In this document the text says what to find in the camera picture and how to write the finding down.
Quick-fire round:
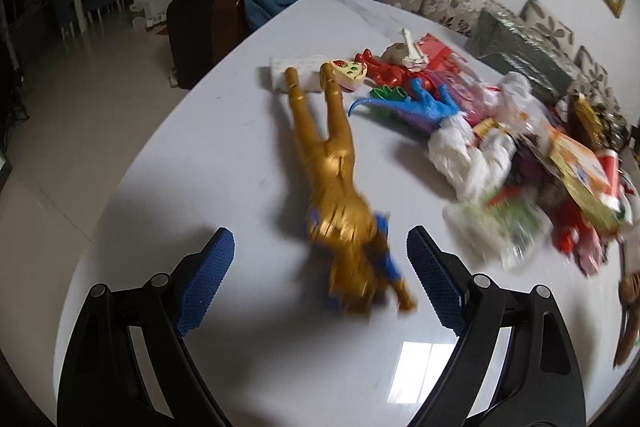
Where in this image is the green gift box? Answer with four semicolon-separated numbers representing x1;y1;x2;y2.
464;9;580;105

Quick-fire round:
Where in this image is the white tissue pack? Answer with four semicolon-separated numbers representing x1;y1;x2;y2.
269;55;329;93

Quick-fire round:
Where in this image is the orange snack packet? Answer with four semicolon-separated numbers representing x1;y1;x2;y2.
548;130;620;234

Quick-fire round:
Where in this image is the red toy lobster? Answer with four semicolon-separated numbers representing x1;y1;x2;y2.
354;49;434;92

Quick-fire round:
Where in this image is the brown and white plush toy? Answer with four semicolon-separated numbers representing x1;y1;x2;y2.
614;272;639;366

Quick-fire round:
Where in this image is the pizza slice toy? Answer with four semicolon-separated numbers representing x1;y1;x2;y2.
331;60;367;92

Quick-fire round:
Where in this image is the red paper cup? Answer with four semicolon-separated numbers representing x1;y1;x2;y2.
596;148;636;213

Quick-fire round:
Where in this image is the floral sofa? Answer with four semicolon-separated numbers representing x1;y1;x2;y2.
382;0;620;112

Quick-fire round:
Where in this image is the white plastic bag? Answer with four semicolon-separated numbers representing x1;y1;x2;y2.
427;72;547;202

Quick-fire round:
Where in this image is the blue toy dinosaur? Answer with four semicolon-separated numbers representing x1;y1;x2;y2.
347;78;460;135

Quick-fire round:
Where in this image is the gold action figure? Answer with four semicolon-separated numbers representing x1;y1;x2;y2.
285;63;418;315

